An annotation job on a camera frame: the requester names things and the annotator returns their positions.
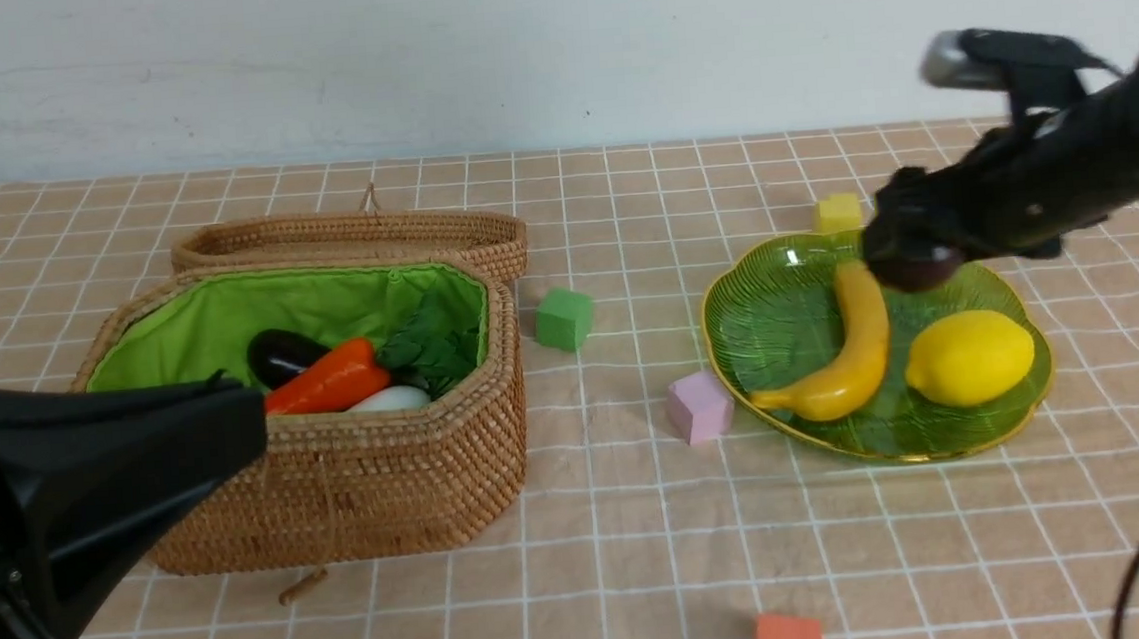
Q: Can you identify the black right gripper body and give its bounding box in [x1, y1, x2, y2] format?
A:
[874, 126, 1064, 263]

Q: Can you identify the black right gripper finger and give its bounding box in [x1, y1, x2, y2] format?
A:
[861, 205, 937, 272]

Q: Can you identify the dark purple mangosteen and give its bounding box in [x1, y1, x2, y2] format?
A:
[866, 246, 967, 293]

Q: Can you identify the yellow banana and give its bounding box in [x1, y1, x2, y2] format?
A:
[748, 261, 891, 423]

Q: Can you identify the yellow lemon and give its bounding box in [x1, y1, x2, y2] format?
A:
[904, 309, 1036, 408]

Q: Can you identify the white radish with leaves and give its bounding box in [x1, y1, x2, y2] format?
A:
[350, 294, 480, 412]

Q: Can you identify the orange carrot with leaves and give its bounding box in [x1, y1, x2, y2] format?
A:
[256, 296, 487, 418]

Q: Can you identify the dark purple eggplant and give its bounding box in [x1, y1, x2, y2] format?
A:
[246, 328, 331, 391]

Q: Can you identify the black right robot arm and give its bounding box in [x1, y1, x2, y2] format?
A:
[859, 27, 1139, 290]

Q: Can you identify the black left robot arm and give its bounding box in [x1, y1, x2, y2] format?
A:
[0, 372, 267, 639]

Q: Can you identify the yellow foam cube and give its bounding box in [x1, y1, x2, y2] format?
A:
[813, 192, 865, 235]

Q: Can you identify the green glass leaf plate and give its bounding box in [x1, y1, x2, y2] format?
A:
[700, 230, 1055, 465]

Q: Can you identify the pink foam cube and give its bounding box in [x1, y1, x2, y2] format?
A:
[666, 370, 735, 447]

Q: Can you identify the green foam cube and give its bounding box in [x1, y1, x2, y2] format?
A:
[534, 287, 596, 354]

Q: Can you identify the woven wicker basket green lining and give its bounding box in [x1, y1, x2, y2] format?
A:
[71, 256, 528, 575]

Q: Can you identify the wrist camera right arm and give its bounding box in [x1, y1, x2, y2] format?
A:
[918, 27, 1124, 123]

